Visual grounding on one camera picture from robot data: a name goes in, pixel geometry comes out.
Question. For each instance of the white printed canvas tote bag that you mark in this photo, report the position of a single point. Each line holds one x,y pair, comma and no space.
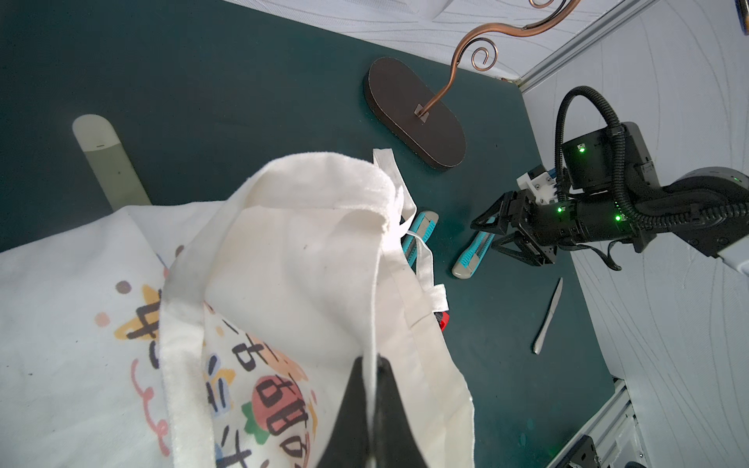
222,334

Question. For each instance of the teal utility knife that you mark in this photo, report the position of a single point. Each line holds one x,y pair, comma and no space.
423,226
470,259

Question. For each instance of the bronze scroll hanger stand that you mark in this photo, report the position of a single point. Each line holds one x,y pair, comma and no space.
418,117

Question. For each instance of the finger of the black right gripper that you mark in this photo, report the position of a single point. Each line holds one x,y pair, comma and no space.
524,248
503,217

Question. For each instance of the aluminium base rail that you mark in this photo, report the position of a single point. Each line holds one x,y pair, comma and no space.
611,438

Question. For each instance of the green table mat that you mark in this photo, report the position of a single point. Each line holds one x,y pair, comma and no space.
205,92

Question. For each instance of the silver letter opener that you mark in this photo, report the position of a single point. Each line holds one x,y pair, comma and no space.
541,337

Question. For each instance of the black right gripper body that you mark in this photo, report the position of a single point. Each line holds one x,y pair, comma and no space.
590,213

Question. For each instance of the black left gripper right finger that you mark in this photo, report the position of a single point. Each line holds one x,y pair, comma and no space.
394,444

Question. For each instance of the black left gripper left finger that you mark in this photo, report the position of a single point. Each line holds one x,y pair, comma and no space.
349,444

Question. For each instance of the olive green utility knife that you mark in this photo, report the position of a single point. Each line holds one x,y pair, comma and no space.
109,162

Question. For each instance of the red utility knife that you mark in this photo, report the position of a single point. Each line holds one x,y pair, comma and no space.
443,318

